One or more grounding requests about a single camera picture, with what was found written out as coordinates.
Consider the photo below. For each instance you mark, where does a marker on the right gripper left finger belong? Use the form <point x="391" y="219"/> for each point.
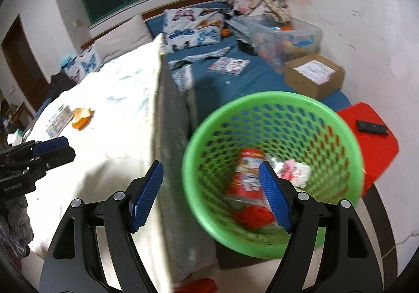
<point x="73" y="262"/>

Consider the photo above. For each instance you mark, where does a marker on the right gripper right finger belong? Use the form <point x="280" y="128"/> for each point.
<point x="348" y="261"/>

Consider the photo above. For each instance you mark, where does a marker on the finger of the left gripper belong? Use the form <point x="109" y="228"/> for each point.
<point x="49" y="161"/>
<point x="32" y="149"/>

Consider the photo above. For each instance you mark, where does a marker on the blue white milk carton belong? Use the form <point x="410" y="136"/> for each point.
<point x="59" y="121"/>

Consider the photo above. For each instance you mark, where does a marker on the orange peel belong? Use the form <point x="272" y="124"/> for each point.
<point x="81" y="117"/>

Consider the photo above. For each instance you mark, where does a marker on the pink snack pouch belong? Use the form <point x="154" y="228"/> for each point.
<point x="298" y="173"/>

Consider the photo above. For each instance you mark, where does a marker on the red snack canister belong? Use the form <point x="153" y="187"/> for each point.
<point x="245" y="186"/>

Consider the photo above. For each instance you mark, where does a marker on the black clothing pile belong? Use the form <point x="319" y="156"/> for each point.
<point x="60" y="82"/>

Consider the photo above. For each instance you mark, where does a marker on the left butterfly pillow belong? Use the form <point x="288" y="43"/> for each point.
<point x="79" y="66"/>

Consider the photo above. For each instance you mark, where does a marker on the butterfly pillow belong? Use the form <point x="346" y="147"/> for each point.
<point x="79" y="66"/>
<point x="185" y="28"/>

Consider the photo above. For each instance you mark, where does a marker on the white quilted table cover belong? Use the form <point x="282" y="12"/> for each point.
<point x="114" y="148"/>

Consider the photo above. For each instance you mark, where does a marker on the red plastic stool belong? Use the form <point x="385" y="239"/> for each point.
<point x="378" y="150"/>

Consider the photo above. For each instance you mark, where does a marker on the black remote control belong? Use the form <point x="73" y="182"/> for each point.
<point x="371" y="128"/>

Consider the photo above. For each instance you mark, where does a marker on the green plastic waste basket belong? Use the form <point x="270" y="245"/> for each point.
<point x="276" y="144"/>

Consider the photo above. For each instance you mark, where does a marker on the beige cushion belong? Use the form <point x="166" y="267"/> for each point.
<point x="125" y="38"/>

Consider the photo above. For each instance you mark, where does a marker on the blue sofa mattress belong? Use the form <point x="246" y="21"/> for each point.
<point x="192" y="92"/>

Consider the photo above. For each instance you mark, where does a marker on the brown cardboard box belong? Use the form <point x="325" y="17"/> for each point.
<point x="314" y="76"/>

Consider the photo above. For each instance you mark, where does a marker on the right butterfly pillow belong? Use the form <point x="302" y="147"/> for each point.
<point x="185" y="28"/>

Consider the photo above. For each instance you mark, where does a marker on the colourful picture book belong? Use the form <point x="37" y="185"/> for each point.
<point x="231" y="66"/>

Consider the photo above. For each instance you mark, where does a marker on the clear toy storage bin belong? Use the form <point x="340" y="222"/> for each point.
<point x="277" y="44"/>

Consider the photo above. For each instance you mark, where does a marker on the cow plush toy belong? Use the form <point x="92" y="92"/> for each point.
<point x="238" y="7"/>

